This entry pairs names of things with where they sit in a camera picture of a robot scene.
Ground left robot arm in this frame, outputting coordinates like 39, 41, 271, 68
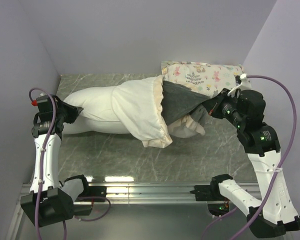
20, 95, 91, 228

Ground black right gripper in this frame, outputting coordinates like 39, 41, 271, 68
204, 87, 247, 129

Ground white pillow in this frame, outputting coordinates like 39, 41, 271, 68
62, 86, 129, 135

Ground grey and cream ruffled pillowcase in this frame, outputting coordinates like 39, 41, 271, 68
110, 76, 209, 149

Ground animal print pillow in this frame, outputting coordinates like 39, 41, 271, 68
161, 61, 245, 98

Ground right base electronics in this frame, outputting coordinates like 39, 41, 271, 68
207, 203, 236, 217

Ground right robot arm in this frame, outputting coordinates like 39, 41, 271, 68
204, 88, 300, 239

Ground aluminium mounting rail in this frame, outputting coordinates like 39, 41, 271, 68
19, 106, 283, 206

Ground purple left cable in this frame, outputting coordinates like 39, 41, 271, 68
28, 87, 112, 240

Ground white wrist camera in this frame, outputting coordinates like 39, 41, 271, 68
227, 73, 252, 96
30, 92, 48, 107

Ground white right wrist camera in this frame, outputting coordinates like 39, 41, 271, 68
227, 73, 252, 96

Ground black left base box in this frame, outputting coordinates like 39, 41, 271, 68
73, 202, 93, 216

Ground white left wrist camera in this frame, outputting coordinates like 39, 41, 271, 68
30, 92, 48, 107

